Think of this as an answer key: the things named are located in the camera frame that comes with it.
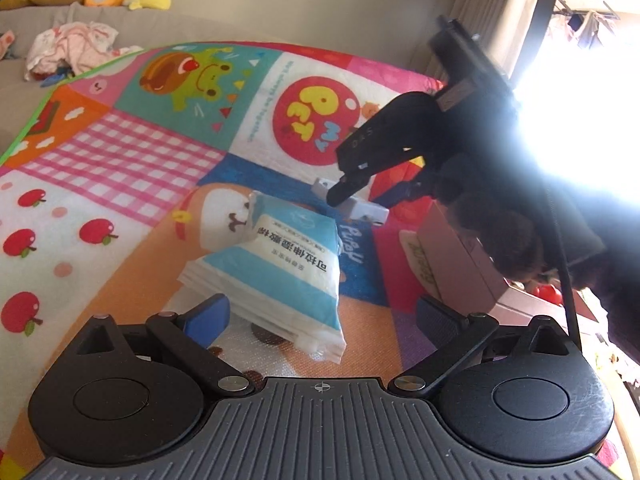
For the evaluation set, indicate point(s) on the colourful cartoon play mat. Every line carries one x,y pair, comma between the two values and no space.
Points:
146,164

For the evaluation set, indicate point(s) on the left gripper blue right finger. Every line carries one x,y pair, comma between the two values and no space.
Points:
459,340

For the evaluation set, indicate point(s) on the pink white crumpled cloth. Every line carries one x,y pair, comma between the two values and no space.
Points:
79,46

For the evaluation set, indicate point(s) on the red round-head toy figure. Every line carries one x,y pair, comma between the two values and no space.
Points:
549,293

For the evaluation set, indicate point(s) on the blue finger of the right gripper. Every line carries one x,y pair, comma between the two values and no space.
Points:
355,177
404,191

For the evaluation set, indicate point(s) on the white battery charger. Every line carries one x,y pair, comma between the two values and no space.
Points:
352,208

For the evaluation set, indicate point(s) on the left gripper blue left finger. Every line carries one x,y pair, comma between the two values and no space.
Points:
184,340

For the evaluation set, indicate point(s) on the grey sofa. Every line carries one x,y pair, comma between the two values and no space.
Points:
143,28

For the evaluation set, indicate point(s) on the pink cardboard box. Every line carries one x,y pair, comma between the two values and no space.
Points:
467,280

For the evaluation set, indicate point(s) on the blue white tissue pack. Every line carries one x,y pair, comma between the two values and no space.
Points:
283,275

